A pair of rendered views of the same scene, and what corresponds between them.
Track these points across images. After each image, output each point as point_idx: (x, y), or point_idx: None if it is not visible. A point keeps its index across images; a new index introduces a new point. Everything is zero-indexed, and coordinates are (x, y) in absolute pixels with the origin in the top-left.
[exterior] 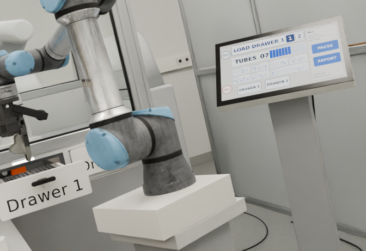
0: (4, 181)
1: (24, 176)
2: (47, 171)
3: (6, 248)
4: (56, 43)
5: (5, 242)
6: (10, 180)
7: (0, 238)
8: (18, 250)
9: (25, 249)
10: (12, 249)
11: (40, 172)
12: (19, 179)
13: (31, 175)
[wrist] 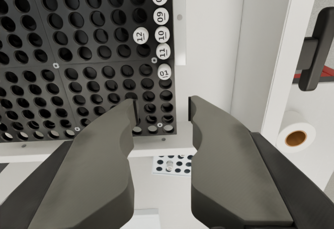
0: (51, 140)
1: (46, 86)
2: (304, 33)
3: (301, 116)
4: None
5: (303, 119)
6: (64, 127)
7: (302, 128)
8: (311, 98)
9: (321, 89)
10: (294, 105)
11: (50, 33)
12: (279, 126)
13: (277, 90)
